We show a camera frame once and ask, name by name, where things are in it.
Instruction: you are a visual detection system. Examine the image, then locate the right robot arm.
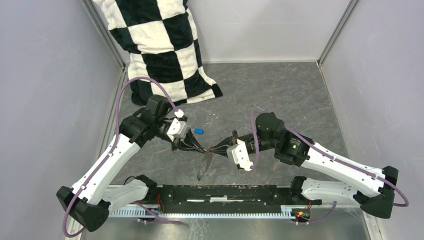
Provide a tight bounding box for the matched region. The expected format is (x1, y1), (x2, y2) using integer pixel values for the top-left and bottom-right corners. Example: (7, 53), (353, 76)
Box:
(209, 110), (399, 219)

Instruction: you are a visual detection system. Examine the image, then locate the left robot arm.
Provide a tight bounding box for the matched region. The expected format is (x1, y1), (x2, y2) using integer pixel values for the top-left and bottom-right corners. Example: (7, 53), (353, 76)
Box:
(56, 95), (206, 232)

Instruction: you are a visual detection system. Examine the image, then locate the key with blue tag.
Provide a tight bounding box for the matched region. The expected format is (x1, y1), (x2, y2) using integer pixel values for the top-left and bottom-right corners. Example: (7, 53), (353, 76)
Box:
(194, 128), (204, 135)

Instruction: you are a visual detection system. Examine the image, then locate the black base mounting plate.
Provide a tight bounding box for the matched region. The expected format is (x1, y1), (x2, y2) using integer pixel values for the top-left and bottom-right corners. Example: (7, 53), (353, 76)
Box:
(125, 184), (323, 215)

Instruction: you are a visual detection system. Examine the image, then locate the black white checkered blanket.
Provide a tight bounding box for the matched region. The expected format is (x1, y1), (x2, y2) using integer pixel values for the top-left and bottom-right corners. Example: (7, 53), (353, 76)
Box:
(96, 0), (223, 106)

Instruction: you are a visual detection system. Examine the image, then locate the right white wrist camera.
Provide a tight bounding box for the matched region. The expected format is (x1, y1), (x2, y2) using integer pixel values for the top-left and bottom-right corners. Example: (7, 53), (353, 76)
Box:
(228, 144), (253, 171)

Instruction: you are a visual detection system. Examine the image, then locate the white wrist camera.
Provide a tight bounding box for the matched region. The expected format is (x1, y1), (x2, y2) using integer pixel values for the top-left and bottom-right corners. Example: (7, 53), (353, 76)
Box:
(166, 109), (190, 142)
(228, 144), (253, 171)

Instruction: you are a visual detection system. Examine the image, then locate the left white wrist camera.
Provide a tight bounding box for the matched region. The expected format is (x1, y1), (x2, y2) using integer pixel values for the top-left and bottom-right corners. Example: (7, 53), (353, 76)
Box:
(166, 109), (190, 142)

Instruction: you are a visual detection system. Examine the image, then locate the white slotted cable duct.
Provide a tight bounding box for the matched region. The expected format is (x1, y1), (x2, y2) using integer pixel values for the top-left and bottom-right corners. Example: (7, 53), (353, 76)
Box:
(109, 205), (295, 220)

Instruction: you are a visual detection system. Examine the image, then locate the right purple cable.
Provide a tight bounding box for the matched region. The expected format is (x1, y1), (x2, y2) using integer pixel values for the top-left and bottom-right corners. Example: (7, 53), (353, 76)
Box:
(249, 109), (410, 225)

